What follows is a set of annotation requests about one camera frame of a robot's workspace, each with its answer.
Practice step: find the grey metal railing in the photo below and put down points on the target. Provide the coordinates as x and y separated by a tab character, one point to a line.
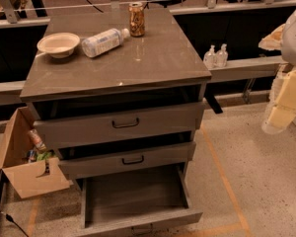
235	70

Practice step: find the glass jar with snacks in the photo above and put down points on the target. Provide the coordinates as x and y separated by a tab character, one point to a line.
136	19

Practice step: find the grey drawer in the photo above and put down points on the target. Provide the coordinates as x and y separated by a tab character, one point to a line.
70	132
127	161
136	203

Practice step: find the right clear sanitizer bottle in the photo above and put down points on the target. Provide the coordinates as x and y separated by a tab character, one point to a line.
222	56

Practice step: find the blue can in box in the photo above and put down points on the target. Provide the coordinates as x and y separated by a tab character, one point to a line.
31	156

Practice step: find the clear sanitizer bottle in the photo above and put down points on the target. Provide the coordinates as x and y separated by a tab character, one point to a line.
209	57
222	56

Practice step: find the grey drawer cabinet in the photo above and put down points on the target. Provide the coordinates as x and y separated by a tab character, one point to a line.
161	69

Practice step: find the grey middle drawer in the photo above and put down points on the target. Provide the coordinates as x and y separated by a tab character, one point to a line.
127	161

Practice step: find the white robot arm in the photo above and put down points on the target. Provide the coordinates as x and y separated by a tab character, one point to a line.
283	38

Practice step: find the clear plastic water bottle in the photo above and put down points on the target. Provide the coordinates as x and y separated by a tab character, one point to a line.
103	42

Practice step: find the snack packet in box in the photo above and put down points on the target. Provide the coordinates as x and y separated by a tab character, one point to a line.
36	140

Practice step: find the green packet in box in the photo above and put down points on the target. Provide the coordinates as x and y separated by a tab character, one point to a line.
45	155

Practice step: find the open cardboard box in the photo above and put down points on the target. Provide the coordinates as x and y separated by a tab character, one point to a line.
27	179

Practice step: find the grey top drawer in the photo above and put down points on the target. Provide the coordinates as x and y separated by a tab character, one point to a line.
70	132

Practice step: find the white paper bowl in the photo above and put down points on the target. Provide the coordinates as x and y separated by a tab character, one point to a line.
58	45

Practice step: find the grey bottom drawer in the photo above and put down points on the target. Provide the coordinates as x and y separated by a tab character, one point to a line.
136	203

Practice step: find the foam padded gripper body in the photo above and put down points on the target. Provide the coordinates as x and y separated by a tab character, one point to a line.
295	39

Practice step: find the left clear sanitizer bottle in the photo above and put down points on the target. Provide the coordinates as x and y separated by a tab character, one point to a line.
209	57

